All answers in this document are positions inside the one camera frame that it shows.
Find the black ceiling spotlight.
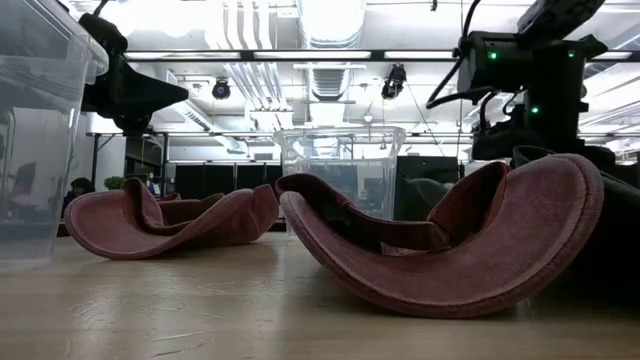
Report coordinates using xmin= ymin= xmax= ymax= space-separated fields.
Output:
xmin=380 ymin=63 xmax=408 ymax=101
xmin=211 ymin=77 xmax=232 ymax=101

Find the maroon baseball cap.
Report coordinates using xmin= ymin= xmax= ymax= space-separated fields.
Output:
xmin=275 ymin=153 xmax=605 ymax=320
xmin=63 ymin=177 xmax=280 ymax=260

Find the large clear plastic container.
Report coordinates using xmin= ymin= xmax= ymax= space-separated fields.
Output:
xmin=0 ymin=0 xmax=110 ymax=274

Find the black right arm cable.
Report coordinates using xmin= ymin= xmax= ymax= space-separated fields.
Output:
xmin=426 ymin=0 xmax=497 ymax=110

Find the silver ventilation duct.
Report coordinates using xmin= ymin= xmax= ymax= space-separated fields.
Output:
xmin=297 ymin=0 xmax=367 ymax=50

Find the black computer monitor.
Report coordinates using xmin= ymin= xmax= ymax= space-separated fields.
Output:
xmin=394 ymin=155 xmax=461 ymax=221

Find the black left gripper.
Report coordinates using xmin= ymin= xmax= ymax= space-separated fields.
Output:
xmin=81 ymin=52 xmax=190 ymax=136

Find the small clear plastic container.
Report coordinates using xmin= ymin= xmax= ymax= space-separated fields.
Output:
xmin=273 ymin=125 xmax=407 ymax=235

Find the black ceiling light rail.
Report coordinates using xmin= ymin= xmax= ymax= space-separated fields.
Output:
xmin=122 ymin=48 xmax=640 ymax=63

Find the person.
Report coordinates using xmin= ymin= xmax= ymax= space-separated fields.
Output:
xmin=61 ymin=177 xmax=96 ymax=219

